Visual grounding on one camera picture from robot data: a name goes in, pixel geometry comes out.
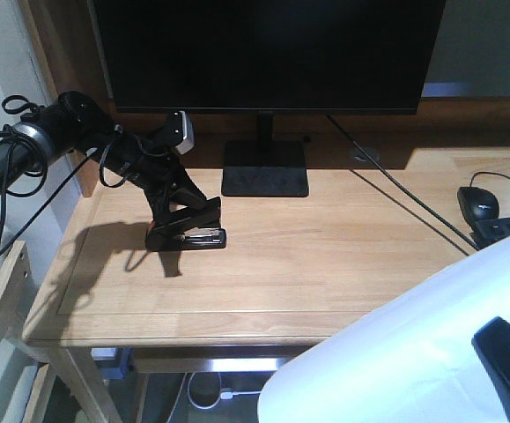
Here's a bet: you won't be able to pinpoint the grey floor cable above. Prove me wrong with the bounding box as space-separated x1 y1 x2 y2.
186 372 266 411

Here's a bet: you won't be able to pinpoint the wooden chair grey cushion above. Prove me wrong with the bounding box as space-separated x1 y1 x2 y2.
0 241 37 358

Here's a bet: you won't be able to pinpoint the black keyboard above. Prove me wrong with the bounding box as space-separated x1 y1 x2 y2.
471 217 510 249

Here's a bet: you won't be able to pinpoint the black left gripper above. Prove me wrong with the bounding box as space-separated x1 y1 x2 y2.
78 122 206 229

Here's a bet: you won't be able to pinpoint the black computer mouse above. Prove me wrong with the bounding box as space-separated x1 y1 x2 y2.
457 186 499 224

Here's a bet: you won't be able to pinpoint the black monitor cable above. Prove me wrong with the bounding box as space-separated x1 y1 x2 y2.
324 114 478 255

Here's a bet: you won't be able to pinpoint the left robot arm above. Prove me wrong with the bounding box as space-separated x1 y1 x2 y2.
0 91 207 245

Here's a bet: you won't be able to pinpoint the black stapler with orange button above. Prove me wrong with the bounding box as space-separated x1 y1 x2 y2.
144 197 226 252

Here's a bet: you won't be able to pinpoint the wooden desk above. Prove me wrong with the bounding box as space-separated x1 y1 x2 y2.
18 0 510 423

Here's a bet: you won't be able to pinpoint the black computer monitor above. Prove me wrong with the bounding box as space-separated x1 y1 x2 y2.
93 1 445 197

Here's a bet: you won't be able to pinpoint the white paper sheets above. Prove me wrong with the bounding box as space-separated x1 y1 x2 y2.
257 236 510 422

